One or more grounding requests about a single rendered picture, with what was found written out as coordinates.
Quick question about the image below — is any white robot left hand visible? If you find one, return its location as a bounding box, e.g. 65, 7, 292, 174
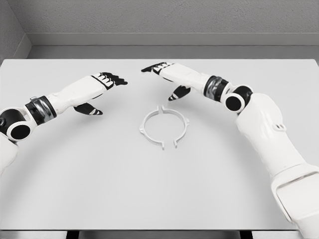
70, 72, 129, 116

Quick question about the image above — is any white pipe clamp half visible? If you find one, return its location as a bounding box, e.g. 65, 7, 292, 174
138, 105, 166, 152
161, 105, 189, 149

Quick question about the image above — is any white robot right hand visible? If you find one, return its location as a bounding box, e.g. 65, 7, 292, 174
141, 62, 200, 102

